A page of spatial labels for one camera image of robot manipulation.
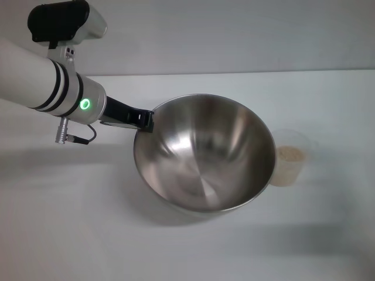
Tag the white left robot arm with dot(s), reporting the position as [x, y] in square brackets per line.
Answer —
[26, 76]

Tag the white rice grains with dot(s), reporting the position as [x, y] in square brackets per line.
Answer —
[291, 156]

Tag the stainless steel bowl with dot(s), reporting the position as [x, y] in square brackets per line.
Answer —
[205, 164]

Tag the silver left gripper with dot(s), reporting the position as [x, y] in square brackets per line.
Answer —
[90, 93]

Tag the clear plastic measuring cup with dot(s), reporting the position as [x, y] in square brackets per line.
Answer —
[296, 140]

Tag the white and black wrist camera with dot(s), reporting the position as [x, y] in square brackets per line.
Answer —
[67, 20]

